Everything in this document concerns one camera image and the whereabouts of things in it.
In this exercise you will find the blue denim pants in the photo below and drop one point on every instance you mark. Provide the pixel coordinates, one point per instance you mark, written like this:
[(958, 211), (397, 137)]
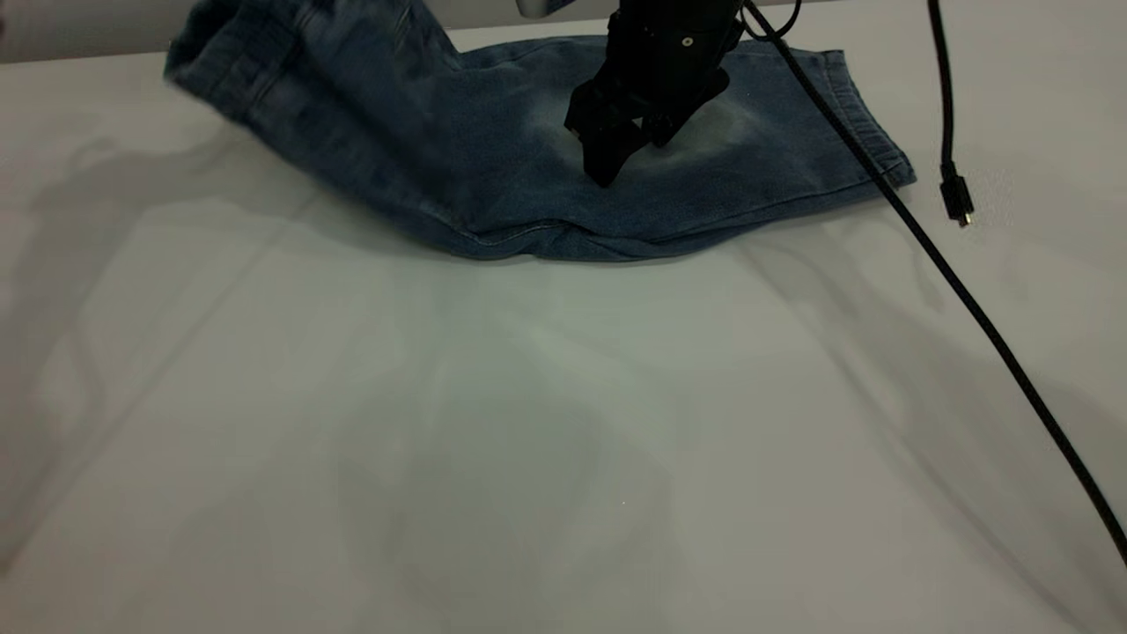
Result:
[(440, 158)]

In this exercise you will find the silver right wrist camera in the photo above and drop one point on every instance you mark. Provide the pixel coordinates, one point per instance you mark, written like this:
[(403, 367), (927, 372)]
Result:
[(541, 7)]

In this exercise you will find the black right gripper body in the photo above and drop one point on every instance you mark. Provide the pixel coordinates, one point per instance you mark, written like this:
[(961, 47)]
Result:
[(669, 40)]

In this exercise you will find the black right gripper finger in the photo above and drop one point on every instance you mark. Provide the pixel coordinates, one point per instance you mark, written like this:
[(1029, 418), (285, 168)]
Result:
[(607, 132), (682, 110)]

